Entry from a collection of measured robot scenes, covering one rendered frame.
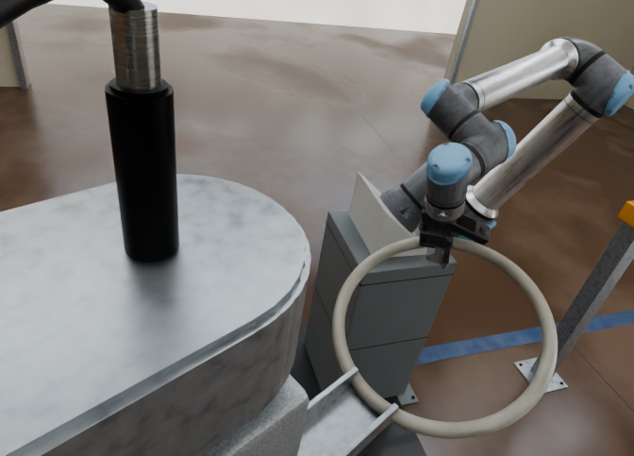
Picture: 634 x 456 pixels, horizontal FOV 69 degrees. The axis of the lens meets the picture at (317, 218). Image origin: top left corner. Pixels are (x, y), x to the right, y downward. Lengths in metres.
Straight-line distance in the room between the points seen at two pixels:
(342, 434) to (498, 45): 6.12
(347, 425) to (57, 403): 0.78
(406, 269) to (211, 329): 1.47
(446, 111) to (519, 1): 5.65
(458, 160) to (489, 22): 5.58
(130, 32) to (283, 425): 0.35
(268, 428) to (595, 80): 1.33
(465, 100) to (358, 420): 0.73
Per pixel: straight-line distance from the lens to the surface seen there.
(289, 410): 0.47
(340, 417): 1.02
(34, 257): 0.39
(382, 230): 1.67
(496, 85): 1.24
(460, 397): 2.55
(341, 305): 1.12
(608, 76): 1.55
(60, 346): 0.32
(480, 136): 1.08
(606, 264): 2.39
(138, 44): 0.30
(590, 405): 2.90
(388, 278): 1.74
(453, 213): 1.09
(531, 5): 6.86
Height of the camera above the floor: 1.91
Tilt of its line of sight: 34 degrees down
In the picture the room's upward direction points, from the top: 10 degrees clockwise
